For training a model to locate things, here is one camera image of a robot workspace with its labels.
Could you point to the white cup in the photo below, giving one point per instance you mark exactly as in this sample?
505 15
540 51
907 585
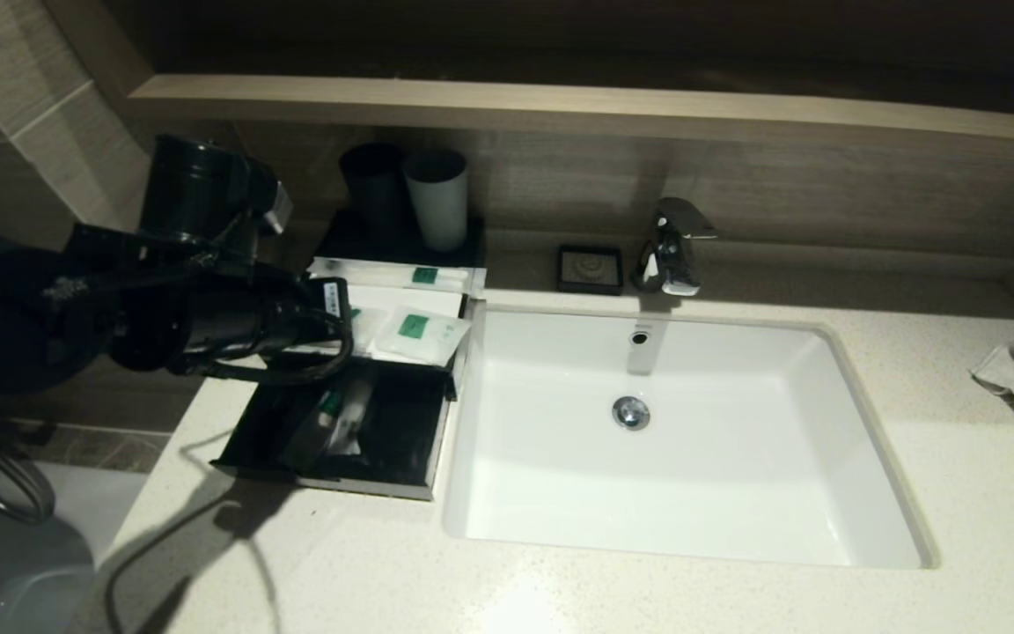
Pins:
438 211

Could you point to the chrome sink drain plug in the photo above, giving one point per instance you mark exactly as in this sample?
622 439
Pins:
631 413

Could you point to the dark metal cup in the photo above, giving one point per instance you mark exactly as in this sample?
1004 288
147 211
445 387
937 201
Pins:
372 189

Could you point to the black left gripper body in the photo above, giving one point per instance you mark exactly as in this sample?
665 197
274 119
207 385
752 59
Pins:
324 310

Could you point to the long clear packet green label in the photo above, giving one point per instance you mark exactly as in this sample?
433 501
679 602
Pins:
350 414
384 273

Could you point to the chrome sink faucet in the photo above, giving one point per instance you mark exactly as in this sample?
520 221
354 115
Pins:
674 255

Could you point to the wooden wall shelf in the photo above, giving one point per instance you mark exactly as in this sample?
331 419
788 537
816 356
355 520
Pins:
560 106

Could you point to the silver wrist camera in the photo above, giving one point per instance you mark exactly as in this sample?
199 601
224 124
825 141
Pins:
278 207

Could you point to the glossy black unlined drawer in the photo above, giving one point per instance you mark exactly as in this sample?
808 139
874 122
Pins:
410 431

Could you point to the white ceramic sink basin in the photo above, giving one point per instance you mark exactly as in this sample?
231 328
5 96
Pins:
692 493

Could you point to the black square soap dish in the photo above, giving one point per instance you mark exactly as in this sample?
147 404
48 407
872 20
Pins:
590 269

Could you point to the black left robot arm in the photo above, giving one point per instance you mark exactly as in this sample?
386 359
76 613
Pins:
32 308

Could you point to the white bathtub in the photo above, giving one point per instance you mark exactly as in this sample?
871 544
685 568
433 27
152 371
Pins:
93 511

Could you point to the small packet green label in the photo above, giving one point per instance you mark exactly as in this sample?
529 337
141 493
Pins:
368 328
423 339

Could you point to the grey flat packet green label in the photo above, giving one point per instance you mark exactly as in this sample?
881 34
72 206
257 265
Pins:
296 456

